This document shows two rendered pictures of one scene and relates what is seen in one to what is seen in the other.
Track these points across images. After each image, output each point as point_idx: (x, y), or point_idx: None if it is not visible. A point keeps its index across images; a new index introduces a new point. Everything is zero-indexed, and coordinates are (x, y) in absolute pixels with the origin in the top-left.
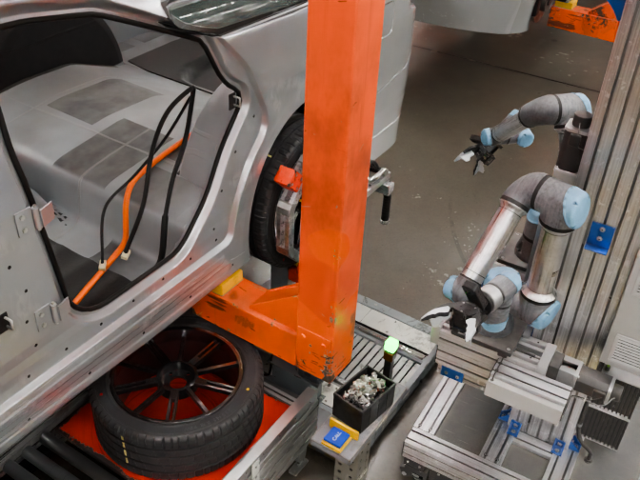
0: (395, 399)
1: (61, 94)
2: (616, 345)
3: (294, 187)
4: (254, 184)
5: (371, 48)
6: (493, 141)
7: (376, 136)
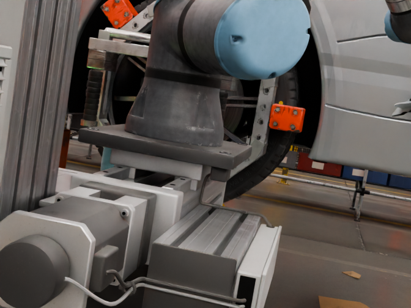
0: None
1: None
2: None
3: (111, 17)
4: (86, 2)
5: None
6: (392, 19)
7: (390, 121)
